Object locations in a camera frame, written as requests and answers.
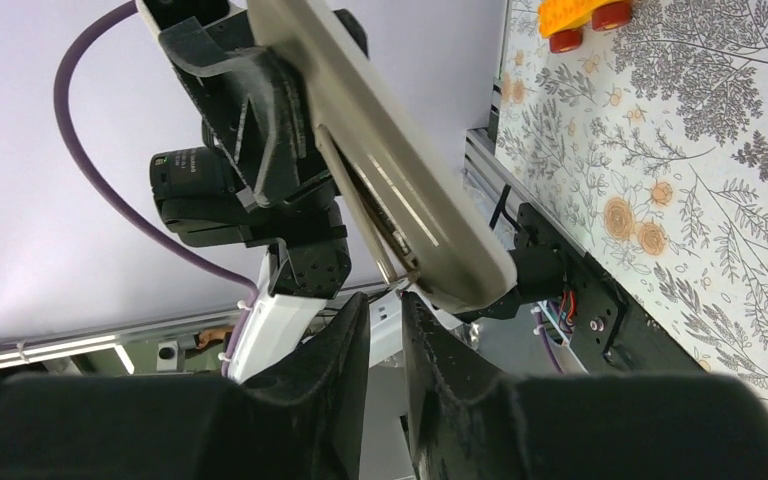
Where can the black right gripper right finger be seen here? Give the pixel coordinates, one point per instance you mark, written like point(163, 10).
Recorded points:
point(468, 419)

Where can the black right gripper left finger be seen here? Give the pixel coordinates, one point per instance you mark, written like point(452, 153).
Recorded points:
point(301, 418)

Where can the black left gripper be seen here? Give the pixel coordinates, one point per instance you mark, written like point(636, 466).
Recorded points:
point(258, 141)

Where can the white remote control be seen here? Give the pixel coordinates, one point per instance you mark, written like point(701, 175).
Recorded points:
point(424, 221)

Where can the grey battery compartment cover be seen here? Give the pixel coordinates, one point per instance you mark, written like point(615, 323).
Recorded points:
point(359, 211)

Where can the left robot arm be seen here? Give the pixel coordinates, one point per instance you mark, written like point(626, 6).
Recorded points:
point(299, 261)

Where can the orange toy brick car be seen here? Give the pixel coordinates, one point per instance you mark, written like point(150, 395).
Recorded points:
point(561, 22)

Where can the floral table mat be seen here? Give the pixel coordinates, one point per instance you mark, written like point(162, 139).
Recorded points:
point(649, 145)

